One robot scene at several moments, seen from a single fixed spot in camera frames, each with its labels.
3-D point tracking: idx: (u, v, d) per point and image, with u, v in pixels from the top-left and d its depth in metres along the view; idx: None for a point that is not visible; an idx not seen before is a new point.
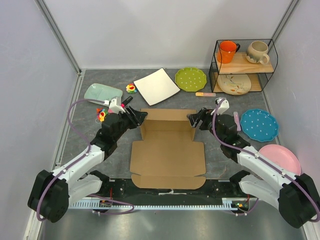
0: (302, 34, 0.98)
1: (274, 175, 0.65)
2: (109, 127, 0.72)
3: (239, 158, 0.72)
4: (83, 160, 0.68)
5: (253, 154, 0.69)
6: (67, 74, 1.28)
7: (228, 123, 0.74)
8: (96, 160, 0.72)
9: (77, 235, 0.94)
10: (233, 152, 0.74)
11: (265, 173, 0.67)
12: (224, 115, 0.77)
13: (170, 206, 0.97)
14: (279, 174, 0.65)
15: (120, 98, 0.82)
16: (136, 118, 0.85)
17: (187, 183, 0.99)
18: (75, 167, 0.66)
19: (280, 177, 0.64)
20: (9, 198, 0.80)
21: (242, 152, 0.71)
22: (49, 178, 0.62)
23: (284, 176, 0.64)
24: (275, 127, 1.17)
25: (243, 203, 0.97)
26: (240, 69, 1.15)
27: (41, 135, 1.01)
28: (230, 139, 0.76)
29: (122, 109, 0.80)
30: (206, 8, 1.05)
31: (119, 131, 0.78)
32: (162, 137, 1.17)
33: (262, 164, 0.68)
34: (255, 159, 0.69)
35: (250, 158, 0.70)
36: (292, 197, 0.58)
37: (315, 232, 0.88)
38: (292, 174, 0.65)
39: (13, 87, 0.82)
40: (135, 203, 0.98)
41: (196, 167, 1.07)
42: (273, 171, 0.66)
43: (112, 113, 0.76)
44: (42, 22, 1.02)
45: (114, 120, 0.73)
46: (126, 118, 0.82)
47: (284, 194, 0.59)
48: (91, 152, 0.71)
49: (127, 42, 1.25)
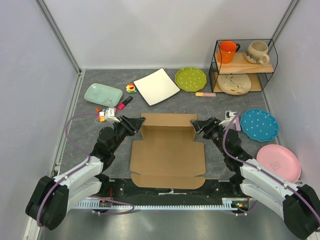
0: (302, 34, 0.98)
1: (276, 187, 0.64)
2: (104, 143, 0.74)
3: (242, 171, 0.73)
4: (83, 169, 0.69)
5: (256, 168, 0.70)
6: (66, 74, 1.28)
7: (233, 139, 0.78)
8: (96, 170, 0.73)
9: (77, 235, 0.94)
10: (236, 166, 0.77)
11: (267, 185, 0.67)
12: (230, 131, 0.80)
13: (170, 206, 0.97)
14: (281, 185, 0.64)
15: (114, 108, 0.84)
16: (132, 126, 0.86)
17: (187, 183, 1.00)
18: (76, 175, 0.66)
19: (282, 188, 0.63)
20: (8, 198, 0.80)
21: (245, 165, 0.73)
22: (50, 184, 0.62)
23: (287, 187, 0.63)
24: (275, 127, 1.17)
25: (243, 203, 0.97)
26: (240, 69, 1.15)
27: (41, 135, 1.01)
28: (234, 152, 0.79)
29: (117, 120, 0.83)
30: (206, 8, 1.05)
31: (116, 143, 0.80)
32: (161, 135, 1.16)
33: (264, 177, 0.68)
34: (257, 171, 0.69)
35: (252, 171, 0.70)
36: (295, 208, 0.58)
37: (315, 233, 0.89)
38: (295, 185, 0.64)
39: (13, 88, 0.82)
40: (135, 203, 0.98)
41: (196, 167, 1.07)
42: (275, 183, 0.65)
43: (106, 127, 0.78)
44: (42, 22, 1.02)
45: (108, 135, 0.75)
46: (122, 128, 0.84)
47: (287, 205, 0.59)
48: (91, 163, 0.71)
49: (127, 42, 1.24)
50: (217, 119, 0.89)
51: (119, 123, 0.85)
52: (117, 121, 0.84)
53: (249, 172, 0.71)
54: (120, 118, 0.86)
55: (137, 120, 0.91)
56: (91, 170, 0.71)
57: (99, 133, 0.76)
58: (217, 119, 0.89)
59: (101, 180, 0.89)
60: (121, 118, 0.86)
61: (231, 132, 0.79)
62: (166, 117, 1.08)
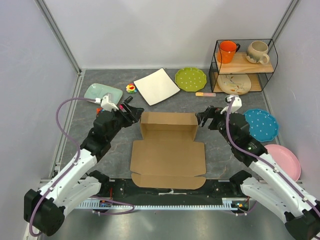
0: (302, 34, 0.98)
1: (293, 197, 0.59)
2: (101, 128, 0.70)
3: (254, 166, 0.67)
4: (71, 171, 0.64)
5: (272, 168, 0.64)
6: (67, 74, 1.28)
7: (240, 123, 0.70)
8: (90, 165, 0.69)
9: (77, 235, 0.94)
10: (245, 156, 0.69)
11: (283, 192, 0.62)
12: (234, 115, 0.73)
13: (170, 206, 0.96)
14: (300, 197, 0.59)
15: (111, 95, 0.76)
16: (132, 114, 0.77)
17: (186, 184, 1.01)
18: (63, 181, 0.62)
19: (300, 200, 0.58)
20: (9, 198, 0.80)
21: (259, 162, 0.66)
22: (37, 197, 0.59)
23: (306, 200, 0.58)
24: (275, 127, 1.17)
25: (243, 203, 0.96)
26: (240, 69, 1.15)
27: (41, 135, 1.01)
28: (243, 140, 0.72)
29: (115, 107, 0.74)
30: (206, 8, 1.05)
31: (113, 130, 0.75)
32: (163, 135, 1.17)
33: (280, 181, 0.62)
34: (273, 172, 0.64)
35: (267, 170, 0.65)
36: (312, 224, 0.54)
37: None
38: (313, 198, 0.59)
39: (13, 88, 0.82)
40: (135, 203, 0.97)
41: (196, 166, 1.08)
42: (292, 192, 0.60)
43: (105, 111, 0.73)
44: (42, 22, 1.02)
45: (105, 118, 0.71)
46: (120, 116, 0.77)
47: (302, 220, 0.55)
48: (80, 161, 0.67)
49: (127, 42, 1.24)
50: (216, 107, 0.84)
51: (117, 111, 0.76)
52: (116, 108, 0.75)
53: (263, 170, 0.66)
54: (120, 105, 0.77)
55: (136, 109, 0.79)
56: (82, 169, 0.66)
57: (97, 116, 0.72)
58: (216, 108, 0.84)
59: (102, 181, 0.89)
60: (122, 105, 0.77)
61: (237, 116, 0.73)
62: (168, 116, 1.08)
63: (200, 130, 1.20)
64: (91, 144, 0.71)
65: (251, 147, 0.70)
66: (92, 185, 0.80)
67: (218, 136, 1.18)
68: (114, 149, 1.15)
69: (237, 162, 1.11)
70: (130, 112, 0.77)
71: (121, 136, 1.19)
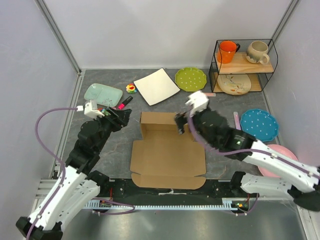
0: (302, 34, 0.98)
1: (300, 176, 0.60)
2: (87, 140, 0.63)
3: (250, 159, 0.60)
4: (58, 195, 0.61)
5: (271, 155, 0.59)
6: (66, 74, 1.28)
7: (217, 121, 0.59)
8: (78, 181, 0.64)
9: (77, 235, 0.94)
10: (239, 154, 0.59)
11: (288, 175, 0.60)
12: (205, 113, 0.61)
13: (170, 206, 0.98)
14: (305, 173, 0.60)
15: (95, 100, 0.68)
16: (120, 119, 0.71)
17: (186, 184, 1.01)
18: (50, 207, 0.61)
19: (307, 177, 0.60)
20: (8, 198, 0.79)
21: (254, 153, 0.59)
22: (28, 224, 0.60)
23: (312, 175, 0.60)
24: (275, 127, 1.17)
25: (243, 203, 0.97)
26: (240, 69, 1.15)
27: (41, 135, 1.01)
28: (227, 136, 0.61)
29: (101, 113, 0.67)
30: (206, 8, 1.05)
31: (101, 140, 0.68)
32: (154, 139, 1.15)
33: (282, 166, 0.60)
34: (271, 158, 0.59)
35: (266, 159, 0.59)
36: None
37: (315, 232, 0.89)
38: (313, 168, 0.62)
39: (13, 87, 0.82)
40: (136, 203, 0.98)
41: (197, 166, 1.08)
42: (298, 171, 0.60)
43: (90, 122, 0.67)
44: (42, 22, 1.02)
45: (91, 131, 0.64)
46: (106, 123, 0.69)
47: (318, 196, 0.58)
48: (65, 181, 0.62)
49: (127, 42, 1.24)
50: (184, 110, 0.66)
51: (103, 117, 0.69)
52: (102, 116, 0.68)
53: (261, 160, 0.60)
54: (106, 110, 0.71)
55: (124, 112, 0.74)
56: (70, 189, 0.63)
57: (80, 128, 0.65)
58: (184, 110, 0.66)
59: (99, 184, 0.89)
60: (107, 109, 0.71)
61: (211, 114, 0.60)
62: (163, 117, 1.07)
63: None
64: (78, 158, 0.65)
65: (240, 141, 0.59)
66: (90, 190, 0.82)
67: None
68: (114, 149, 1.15)
69: (237, 161, 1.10)
70: (118, 117, 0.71)
71: (121, 136, 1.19)
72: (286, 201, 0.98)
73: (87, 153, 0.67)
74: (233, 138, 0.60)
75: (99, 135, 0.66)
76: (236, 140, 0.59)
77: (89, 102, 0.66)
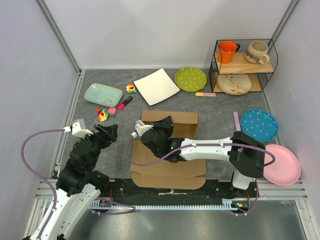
0: (302, 34, 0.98)
1: (217, 150, 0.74)
2: (78, 158, 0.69)
3: (184, 155, 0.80)
4: (53, 217, 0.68)
5: (192, 145, 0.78)
6: (66, 74, 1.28)
7: (151, 137, 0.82)
8: (70, 202, 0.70)
9: (77, 235, 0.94)
10: (177, 156, 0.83)
11: (210, 153, 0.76)
12: (145, 133, 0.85)
13: (170, 206, 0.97)
14: (218, 145, 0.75)
15: (82, 120, 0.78)
16: (109, 135, 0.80)
17: (188, 184, 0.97)
18: (47, 230, 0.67)
19: (222, 148, 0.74)
20: (9, 197, 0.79)
21: (183, 149, 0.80)
22: None
23: (224, 144, 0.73)
24: (275, 127, 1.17)
25: (243, 203, 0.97)
26: (240, 69, 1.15)
27: (41, 135, 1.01)
28: (164, 146, 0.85)
29: (89, 132, 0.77)
30: (206, 8, 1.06)
31: (93, 158, 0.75)
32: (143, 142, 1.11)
33: (203, 149, 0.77)
34: (195, 147, 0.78)
35: (191, 150, 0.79)
36: (241, 159, 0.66)
37: (315, 232, 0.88)
38: (228, 138, 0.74)
39: (13, 88, 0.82)
40: (135, 203, 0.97)
41: (197, 166, 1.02)
42: (214, 147, 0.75)
43: (82, 141, 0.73)
44: (42, 22, 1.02)
45: (82, 151, 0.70)
46: (96, 140, 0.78)
47: (235, 160, 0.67)
48: (58, 204, 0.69)
49: (127, 42, 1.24)
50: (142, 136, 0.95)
51: (92, 135, 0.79)
52: (90, 133, 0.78)
53: (189, 152, 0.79)
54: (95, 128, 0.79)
55: (111, 127, 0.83)
56: (62, 211, 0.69)
57: (73, 147, 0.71)
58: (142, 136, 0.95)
59: (98, 188, 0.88)
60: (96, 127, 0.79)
61: (149, 132, 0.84)
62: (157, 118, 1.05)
63: (200, 130, 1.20)
64: (69, 177, 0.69)
65: (172, 146, 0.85)
66: (89, 196, 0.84)
67: (218, 136, 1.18)
68: (115, 149, 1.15)
69: None
70: (106, 133, 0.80)
71: (121, 136, 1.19)
72: (286, 201, 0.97)
73: (79, 173, 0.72)
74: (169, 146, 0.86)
75: (91, 153, 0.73)
76: (171, 146, 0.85)
77: (77, 122, 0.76)
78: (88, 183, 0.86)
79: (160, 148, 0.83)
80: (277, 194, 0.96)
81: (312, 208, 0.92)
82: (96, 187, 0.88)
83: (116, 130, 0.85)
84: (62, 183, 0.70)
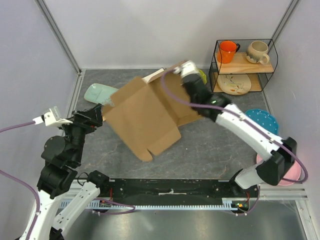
0: (302, 34, 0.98)
1: (261, 141, 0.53)
2: (52, 160, 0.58)
3: (219, 119, 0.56)
4: (39, 220, 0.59)
5: (238, 117, 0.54)
6: (66, 74, 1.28)
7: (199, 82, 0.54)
8: (56, 203, 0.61)
9: (77, 235, 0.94)
10: (212, 112, 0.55)
11: (250, 137, 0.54)
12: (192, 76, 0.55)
13: (170, 206, 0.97)
14: (267, 139, 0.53)
15: (55, 108, 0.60)
16: (93, 121, 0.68)
17: (140, 151, 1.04)
18: (35, 233, 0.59)
19: (267, 143, 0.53)
20: (7, 198, 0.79)
21: (225, 114, 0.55)
22: None
23: (273, 141, 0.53)
24: (275, 127, 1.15)
25: (243, 203, 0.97)
26: (240, 69, 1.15)
27: (40, 135, 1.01)
28: (206, 95, 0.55)
29: (67, 121, 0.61)
30: (206, 8, 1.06)
31: (76, 152, 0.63)
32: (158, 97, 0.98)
33: (247, 130, 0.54)
34: (240, 121, 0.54)
35: (233, 120, 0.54)
36: (278, 164, 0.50)
37: (315, 233, 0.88)
38: (279, 138, 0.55)
39: (13, 88, 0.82)
40: (135, 203, 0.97)
41: (159, 146, 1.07)
42: (260, 136, 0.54)
43: (55, 138, 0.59)
44: (42, 22, 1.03)
45: (55, 151, 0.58)
46: (75, 129, 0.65)
47: (273, 161, 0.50)
48: (42, 207, 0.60)
49: (127, 42, 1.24)
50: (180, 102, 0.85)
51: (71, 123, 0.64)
52: (69, 122, 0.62)
53: (228, 121, 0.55)
54: (74, 115, 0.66)
55: (94, 110, 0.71)
56: (48, 214, 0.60)
57: (45, 146, 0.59)
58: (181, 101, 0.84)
59: (98, 187, 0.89)
60: (75, 114, 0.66)
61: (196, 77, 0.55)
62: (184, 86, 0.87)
63: (200, 130, 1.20)
64: (50, 177, 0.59)
65: (215, 101, 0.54)
66: (89, 193, 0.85)
67: (218, 136, 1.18)
68: (115, 149, 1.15)
69: (237, 162, 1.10)
70: (90, 119, 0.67)
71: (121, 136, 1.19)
72: (286, 201, 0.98)
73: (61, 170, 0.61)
74: (208, 98, 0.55)
75: (71, 149, 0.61)
76: (211, 101, 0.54)
77: (50, 113, 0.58)
78: (89, 181, 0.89)
79: (198, 96, 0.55)
80: (277, 194, 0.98)
81: (311, 208, 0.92)
82: (97, 185, 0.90)
83: (101, 113, 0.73)
84: (44, 184, 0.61)
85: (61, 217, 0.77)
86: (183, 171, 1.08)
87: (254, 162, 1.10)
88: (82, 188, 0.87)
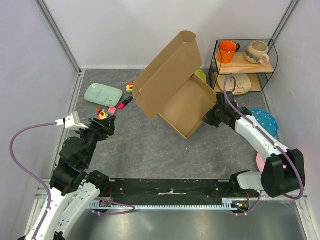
0: (302, 34, 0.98)
1: (266, 145, 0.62)
2: (69, 158, 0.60)
3: (238, 125, 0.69)
4: (48, 217, 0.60)
5: (252, 124, 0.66)
6: (66, 74, 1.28)
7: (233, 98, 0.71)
8: (65, 202, 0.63)
9: (77, 235, 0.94)
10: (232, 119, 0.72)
11: (256, 141, 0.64)
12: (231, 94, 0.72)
13: (170, 206, 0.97)
14: (271, 144, 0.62)
15: (75, 113, 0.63)
16: (105, 129, 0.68)
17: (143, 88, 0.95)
18: (43, 230, 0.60)
19: (272, 147, 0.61)
20: (8, 198, 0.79)
21: (242, 120, 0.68)
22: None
23: (276, 146, 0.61)
24: (275, 127, 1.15)
25: (243, 203, 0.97)
26: (240, 69, 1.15)
27: (41, 135, 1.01)
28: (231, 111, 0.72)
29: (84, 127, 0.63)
30: (206, 8, 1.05)
31: (87, 156, 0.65)
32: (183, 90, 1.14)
33: (257, 135, 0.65)
34: (252, 127, 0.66)
35: (248, 126, 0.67)
36: (276, 167, 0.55)
37: (315, 233, 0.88)
38: (285, 147, 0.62)
39: (13, 88, 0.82)
40: (135, 203, 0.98)
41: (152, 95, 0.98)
42: (265, 141, 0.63)
43: (72, 139, 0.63)
44: (42, 23, 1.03)
45: (73, 150, 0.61)
46: (90, 136, 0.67)
47: (269, 163, 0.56)
48: (53, 204, 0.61)
49: (126, 41, 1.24)
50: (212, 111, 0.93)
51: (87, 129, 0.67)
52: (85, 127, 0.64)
53: (244, 126, 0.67)
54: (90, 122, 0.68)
55: (108, 120, 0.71)
56: (58, 212, 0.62)
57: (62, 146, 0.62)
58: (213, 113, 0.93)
59: (97, 187, 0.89)
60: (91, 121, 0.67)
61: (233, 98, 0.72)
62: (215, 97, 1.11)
63: (200, 130, 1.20)
64: (63, 176, 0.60)
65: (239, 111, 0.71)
66: (89, 195, 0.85)
67: (218, 136, 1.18)
68: (115, 149, 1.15)
69: (237, 162, 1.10)
70: (103, 126, 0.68)
71: (121, 137, 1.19)
72: (286, 201, 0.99)
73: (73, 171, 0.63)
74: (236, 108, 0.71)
75: (85, 151, 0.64)
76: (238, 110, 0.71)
77: (70, 116, 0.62)
78: (89, 183, 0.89)
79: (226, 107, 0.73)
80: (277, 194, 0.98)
81: (312, 208, 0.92)
82: (96, 186, 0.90)
83: (114, 124, 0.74)
84: (57, 182, 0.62)
85: (62, 220, 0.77)
86: (183, 171, 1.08)
87: (254, 162, 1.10)
88: (82, 189, 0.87)
